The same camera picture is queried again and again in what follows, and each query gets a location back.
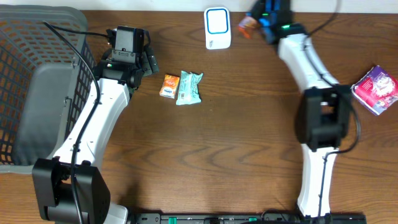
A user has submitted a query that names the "left black cable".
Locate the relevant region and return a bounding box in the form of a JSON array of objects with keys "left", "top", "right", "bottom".
[{"left": 42, "top": 20, "right": 113, "bottom": 224}]

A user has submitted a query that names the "white barcode scanner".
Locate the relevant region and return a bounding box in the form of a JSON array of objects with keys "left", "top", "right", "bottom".
[{"left": 203, "top": 7, "right": 231, "bottom": 50}]

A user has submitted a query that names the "teal snack packet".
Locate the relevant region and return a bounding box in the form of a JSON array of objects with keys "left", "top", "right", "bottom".
[{"left": 176, "top": 71, "right": 203, "bottom": 106}]

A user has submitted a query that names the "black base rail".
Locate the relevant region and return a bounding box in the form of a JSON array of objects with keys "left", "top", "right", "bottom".
[{"left": 127, "top": 212, "right": 367, "bottom": 224}]

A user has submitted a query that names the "brown orange candy bar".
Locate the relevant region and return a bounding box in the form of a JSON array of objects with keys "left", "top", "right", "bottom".
[{"left": 238, "top": 16, "right": 259, "bottom": 39}]

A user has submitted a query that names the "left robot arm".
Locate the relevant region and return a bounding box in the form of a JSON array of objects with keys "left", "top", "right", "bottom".
[{"left": 32, "top": 26, "right": 159, "bottom": 223}]

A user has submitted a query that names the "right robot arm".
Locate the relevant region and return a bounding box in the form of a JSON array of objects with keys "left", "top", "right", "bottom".
[{"left": 248, "top": 0, "right": 352, "bottom": 223}]

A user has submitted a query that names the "grey plastic mesh basket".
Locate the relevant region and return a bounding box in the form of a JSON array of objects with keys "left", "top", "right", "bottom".
[{"left": 1, "top": 4, "right": 95, "bottom": 174}]

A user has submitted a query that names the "purple red snack bag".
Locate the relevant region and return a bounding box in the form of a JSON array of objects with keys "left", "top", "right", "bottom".
[{"left": 351, "top": 65, "right": 397, "bottom": 116}]

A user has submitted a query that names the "small orange snack packet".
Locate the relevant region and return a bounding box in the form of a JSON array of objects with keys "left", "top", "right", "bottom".
[{"left": 159, "top": 75, "right": 180, "bottom": 99}]

